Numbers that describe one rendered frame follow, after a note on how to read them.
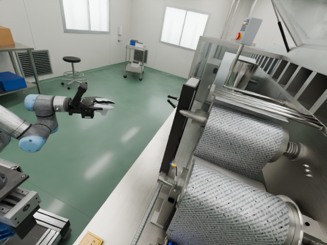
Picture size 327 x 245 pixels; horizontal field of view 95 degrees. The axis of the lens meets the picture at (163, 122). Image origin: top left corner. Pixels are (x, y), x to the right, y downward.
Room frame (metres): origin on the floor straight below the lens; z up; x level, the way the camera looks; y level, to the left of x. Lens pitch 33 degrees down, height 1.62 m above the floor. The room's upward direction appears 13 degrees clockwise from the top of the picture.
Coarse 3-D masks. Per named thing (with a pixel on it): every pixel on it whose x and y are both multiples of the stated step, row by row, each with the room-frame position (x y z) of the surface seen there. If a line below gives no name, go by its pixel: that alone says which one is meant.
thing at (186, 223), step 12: (180, 204) 0.22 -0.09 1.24; (180, 216) 0.22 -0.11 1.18; (192, 216) 0.21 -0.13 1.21; (204, 216) 0.21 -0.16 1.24; (168, 228) 0.22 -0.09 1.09; (180, 228) 0.22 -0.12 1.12; (192, 228) 0.21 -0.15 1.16; (204, 228) 0.20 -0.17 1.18; (216, 228) 0.20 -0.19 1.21; (228, 228) 0.19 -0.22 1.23; (180, 240) 0.21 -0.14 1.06; (192, 240) 0.20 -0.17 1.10; (204, 240) 0.20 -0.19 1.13; (216, 240) 0.19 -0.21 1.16; (228, 240) 0.19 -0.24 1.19; (240, 240) 0.18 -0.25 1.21; (252, 240) 0.18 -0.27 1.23
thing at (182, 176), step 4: (184, 168) 0.30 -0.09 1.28; (184, 172) 0.29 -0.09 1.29; (180, 176) 0.27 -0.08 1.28; (184, 176) 0.27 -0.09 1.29; (180, 180) 0.26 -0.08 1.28; (184, 180) 0.27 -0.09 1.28; (180, 184) 0.26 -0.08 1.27; (176, 188) 0.25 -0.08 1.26; (180, 188) 0.25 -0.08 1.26; (180, 192) 0.25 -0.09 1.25
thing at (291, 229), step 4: (188, 168) 0.32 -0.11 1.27; (188, 172) 0.27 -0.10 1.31; (184, 184) 0.25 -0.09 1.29; (180, 196) 0.23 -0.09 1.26; (288, 208) 0.23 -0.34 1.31; (288, 212) 0.22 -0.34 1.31; (292, 216) 0.22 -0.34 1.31; (292, 220) 0.21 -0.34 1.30; (292, 224) 0.20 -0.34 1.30; (292, 228) 0.19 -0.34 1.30; (288, 232) 0.19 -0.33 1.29; (292, 232) 0.19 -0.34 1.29; (288, 236) 0.18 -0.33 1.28; (292, 236) 0.18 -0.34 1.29; (288, 240) 0.18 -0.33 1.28; (284, 244) 0.17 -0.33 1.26; (288, 244) 0.17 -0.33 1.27
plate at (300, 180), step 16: (272, 96) 0.90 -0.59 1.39; (288, 128) 0.58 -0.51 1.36; (304, 128) 0.50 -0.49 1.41; (304, 144) 0.45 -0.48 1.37; (320, 144) 0.40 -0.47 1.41; (288, 160) 0.45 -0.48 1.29; (304, 160) 0.40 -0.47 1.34; (320, 160) 0.36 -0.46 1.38; (272, 176) 0.45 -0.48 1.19; (288, 176) 0.40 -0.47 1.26; (304, 176) 0.35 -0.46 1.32; (320, 176) 0.32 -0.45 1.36; (272, 192) 0.39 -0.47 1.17; (288, 192) 0.35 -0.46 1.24; (304, 192) 0.31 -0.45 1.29; (320, 192) 0.28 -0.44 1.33; (304, 208) 0.28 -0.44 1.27; (320, 208) 0.25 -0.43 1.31; (320, 224) 0.22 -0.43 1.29
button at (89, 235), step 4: (88, 232) 0.22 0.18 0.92; (84, 236) 0.21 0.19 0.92; (88, 236) 0.21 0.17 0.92; (92, 236) 0.21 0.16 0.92; (96, 236) 0.21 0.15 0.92; (84, 240) 0.20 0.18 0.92; (88, 240) 0.20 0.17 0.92; (92, 240) 0.20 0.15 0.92; (96, 240) 0.20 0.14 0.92; (100, 240) 0.21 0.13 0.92; (80, 244) 0.18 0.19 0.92; (84, 244) 0.19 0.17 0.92; (88, 244) 0.19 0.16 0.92; (92, 244) 0.19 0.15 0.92; (96, 244) 0.19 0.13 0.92; (100, 244) 0.20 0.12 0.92
